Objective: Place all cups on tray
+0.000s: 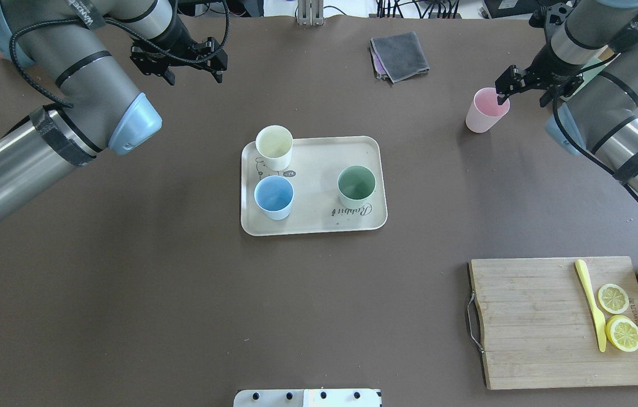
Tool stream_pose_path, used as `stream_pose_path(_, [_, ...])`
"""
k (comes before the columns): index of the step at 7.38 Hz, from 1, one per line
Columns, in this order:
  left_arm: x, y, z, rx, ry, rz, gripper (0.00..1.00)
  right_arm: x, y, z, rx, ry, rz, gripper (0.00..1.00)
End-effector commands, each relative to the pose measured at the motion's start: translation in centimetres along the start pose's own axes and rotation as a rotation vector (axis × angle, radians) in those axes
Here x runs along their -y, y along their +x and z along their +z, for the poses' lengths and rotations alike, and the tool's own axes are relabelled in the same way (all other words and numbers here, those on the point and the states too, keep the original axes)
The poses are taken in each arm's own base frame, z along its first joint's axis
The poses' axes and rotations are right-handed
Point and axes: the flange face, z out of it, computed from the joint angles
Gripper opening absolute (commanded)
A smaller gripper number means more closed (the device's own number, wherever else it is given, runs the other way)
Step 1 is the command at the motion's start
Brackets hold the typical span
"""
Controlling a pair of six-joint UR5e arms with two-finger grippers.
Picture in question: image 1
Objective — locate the yellow plastic knife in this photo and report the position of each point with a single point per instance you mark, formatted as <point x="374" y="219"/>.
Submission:
<point x="598" y="318"/>

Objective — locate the light blue cup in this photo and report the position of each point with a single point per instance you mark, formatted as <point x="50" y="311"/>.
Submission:
<point x="274" y="195"/>

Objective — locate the grey folded cloth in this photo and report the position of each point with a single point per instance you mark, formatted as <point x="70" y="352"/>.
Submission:
<point x="402" y="56"/>

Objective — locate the cream white cup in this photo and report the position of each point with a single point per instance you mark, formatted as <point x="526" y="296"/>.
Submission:
<point x="275" y="143"/>

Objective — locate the halved lemon left piece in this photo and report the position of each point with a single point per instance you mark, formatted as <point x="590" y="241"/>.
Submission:
<point x="613" y="299"/>

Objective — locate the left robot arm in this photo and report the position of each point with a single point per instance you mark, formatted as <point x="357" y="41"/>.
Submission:
<point x="93" y="105"/>

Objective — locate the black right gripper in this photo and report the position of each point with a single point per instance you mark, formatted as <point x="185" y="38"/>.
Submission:
<point x="546" y="60"/>

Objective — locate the halved lemon right piece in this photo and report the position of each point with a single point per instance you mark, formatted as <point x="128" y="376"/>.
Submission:
<point x="622" y="333"/>

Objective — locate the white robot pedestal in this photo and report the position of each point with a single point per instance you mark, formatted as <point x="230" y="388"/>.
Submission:
<point x="309" y="397"/>

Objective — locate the bamboo cutting board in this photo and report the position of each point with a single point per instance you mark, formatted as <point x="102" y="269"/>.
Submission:
<point x="535" y="329"/>

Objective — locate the mint green cup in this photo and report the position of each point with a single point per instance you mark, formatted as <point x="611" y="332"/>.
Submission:
<point x="356" y="184"/>

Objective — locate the halved lemon piece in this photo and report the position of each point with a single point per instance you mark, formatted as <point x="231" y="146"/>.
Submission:
<point x="622" y="333"/>
<point x="613" y="299"/>

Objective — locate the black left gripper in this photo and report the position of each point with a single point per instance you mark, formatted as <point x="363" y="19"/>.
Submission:
<point x="173" y="36"/>

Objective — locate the cream rabbit tray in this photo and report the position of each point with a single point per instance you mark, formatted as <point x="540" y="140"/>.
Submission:
<point x="313" y="172"/>

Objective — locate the aluminium frame post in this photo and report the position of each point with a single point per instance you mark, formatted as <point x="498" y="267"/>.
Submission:
<point x="310" y="12"/>

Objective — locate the pink cup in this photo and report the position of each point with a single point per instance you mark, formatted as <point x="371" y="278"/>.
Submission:
<point x="485" y="111"/>

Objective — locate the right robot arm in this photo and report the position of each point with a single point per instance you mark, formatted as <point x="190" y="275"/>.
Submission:
<point x="588" y="70"/>

